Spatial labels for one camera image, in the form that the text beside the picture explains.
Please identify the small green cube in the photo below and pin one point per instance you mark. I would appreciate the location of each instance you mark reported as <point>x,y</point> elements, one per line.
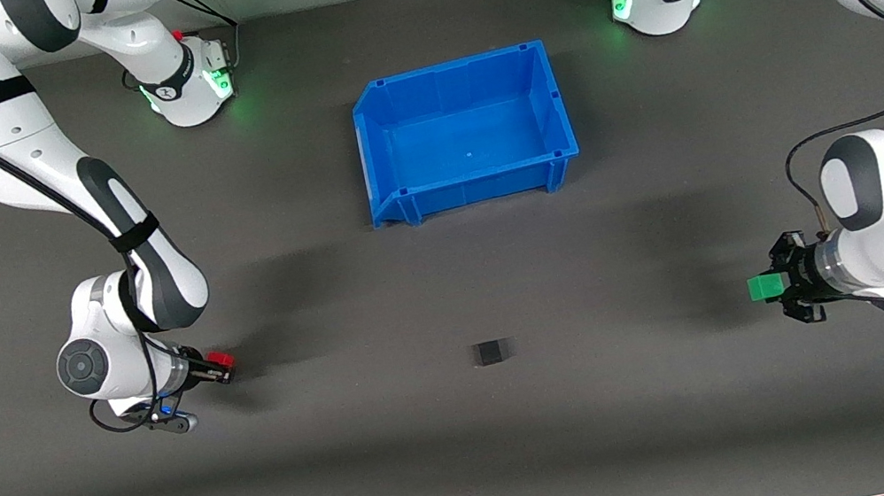
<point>763,288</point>

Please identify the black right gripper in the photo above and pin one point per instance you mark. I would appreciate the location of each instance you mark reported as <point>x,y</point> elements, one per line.
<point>193,369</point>

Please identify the small black cube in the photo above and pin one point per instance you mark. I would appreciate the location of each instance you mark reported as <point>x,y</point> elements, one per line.
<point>488,353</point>

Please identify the small red cube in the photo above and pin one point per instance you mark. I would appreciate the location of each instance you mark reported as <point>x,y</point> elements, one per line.
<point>220,358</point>

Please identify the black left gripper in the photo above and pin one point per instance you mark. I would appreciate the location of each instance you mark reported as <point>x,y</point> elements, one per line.
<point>796,272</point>

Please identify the blue plastic storage bin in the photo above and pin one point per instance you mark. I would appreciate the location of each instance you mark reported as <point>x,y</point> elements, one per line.
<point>468,136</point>

